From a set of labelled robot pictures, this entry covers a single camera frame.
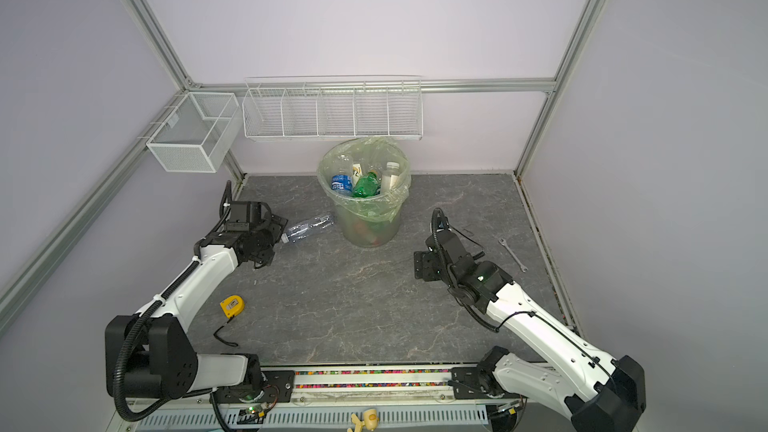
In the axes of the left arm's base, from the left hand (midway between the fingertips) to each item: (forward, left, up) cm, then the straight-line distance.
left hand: (285, 234), depth 87 cm
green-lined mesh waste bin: (+1, -25, +3) cm, 25 cm away
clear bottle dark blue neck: (+9, 0, -12) cm, 15 cm away
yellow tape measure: (-17, +16, -11) cm, 26 cm away
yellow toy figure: (-46, -24, -10) cm, 53 cm away
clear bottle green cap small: (+17, -22, +7) cm, 28 cm away
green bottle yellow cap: (+9, -25, +9) cm, 28 cm away
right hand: (-13, -41, +4) cm, 43 cm away
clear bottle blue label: (+13, -18, +11) cm, 24 cm away
